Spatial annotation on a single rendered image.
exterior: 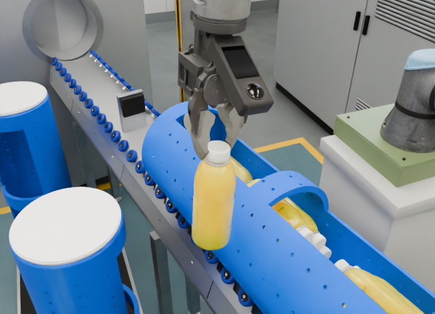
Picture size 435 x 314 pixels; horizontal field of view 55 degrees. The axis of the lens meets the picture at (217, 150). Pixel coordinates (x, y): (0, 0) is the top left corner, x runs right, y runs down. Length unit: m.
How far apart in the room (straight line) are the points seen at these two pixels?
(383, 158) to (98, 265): 0.75
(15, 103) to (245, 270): 1.20
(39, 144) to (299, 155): 1.95
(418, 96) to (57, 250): 0.93
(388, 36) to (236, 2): 2.26
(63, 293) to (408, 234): 0.88
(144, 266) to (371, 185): 1.55
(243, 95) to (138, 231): 2.10
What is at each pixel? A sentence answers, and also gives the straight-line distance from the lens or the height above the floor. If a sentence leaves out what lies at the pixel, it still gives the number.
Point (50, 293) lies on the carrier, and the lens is 1.17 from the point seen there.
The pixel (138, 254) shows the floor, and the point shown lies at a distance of 2.45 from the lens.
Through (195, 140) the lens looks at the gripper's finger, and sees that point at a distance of 0.61.
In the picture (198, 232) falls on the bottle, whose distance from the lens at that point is 0.72.
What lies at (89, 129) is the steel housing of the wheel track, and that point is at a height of 0.87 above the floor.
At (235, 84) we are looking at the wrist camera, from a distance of 0.53.
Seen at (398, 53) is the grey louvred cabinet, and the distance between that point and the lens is 2.72.
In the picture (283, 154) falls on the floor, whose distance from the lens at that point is 3.16.
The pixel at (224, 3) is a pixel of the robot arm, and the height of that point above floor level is 1.66.
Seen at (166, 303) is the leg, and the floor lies 0.22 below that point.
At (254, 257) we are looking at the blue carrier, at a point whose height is 1.16.
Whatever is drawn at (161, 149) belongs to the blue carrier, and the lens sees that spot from 1.13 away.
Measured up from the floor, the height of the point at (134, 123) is 0.96.
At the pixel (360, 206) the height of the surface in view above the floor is 1.05.
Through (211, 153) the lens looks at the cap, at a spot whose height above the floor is 1.44.
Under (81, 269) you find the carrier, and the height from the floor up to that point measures 1.00.
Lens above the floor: 1.81
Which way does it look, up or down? 35 degrees down
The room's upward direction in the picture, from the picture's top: straight up
